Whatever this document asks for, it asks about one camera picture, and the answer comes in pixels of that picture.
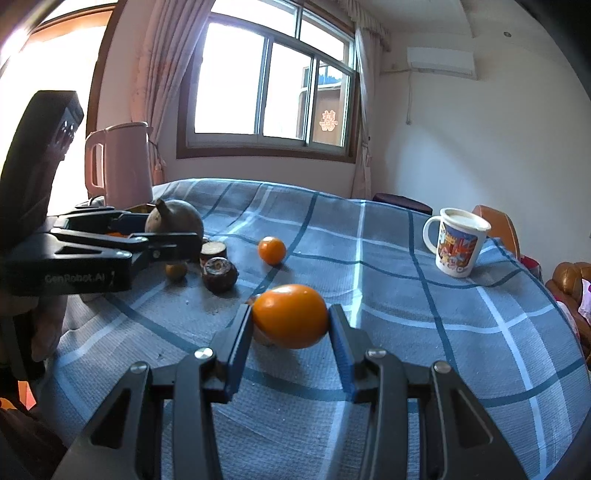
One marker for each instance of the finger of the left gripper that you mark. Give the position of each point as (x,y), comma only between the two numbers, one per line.
(102,220)
(165,247)

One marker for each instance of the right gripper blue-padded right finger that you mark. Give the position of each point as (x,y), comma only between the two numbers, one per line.
(458,439)

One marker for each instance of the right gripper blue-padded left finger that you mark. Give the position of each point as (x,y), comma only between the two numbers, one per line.
(122,440)

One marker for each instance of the brown longan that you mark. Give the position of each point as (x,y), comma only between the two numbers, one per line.
(175,272)

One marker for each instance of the purple passion fruit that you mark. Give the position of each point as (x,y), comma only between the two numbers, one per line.
(174,216)

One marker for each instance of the cut water chestnut piece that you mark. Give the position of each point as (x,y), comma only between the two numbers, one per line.
(212,249)

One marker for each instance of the dark water chestnut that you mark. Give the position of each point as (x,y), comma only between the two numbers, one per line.
(219,275)

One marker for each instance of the small round orange kumquat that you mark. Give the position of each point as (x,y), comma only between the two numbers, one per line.
(271,250)

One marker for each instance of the oval orange kumquat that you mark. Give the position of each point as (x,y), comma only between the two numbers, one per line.
(291,316)

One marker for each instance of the pink metal tin box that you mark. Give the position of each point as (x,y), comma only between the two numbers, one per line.
(145,208)

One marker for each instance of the pink electric kettle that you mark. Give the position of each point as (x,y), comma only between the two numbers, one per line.
(116,165)

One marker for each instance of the blue plaid tablecloth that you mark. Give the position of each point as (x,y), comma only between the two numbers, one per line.
(500,329)

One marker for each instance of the white cartoon mug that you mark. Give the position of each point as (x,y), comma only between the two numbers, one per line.
(455,237)

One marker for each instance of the pink floral cushion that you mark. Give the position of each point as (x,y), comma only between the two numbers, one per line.
(575,304)

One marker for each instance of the pink left curtain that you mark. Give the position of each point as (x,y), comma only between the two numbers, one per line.
(171,36)

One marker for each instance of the pink curtain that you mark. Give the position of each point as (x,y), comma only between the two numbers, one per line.
(372,40)
(171,36)

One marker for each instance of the brown leather sofa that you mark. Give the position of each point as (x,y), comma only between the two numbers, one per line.
(570,285)

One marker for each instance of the brown leather chair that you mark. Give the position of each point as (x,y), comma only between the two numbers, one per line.
(502,227)

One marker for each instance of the dark round stool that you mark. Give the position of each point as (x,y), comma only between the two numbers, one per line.
(404,202)

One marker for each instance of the pink right curtain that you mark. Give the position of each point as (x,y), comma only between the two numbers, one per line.
(372,40)

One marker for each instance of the white air conditioner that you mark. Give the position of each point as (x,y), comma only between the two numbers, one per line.
(442,61)

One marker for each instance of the window with brown frame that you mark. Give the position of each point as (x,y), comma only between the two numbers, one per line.
(271,78)

